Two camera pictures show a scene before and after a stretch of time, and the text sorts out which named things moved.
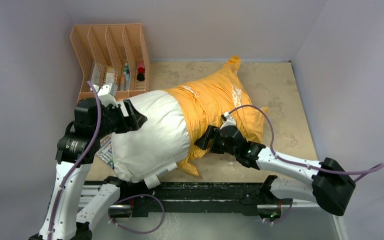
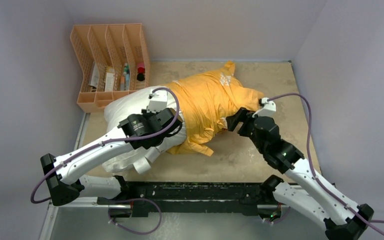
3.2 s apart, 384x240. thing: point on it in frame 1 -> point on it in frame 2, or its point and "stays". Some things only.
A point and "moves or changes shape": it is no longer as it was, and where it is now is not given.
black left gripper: x=134 y=119 -> x=146 y=114
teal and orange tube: x=125 y=79 stays
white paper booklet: x=95 y=75 stays
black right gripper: x=212 y=132 -> x=242 y=115
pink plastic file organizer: x=115 y=53 stays
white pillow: x=158 y=146 moves or changes shape
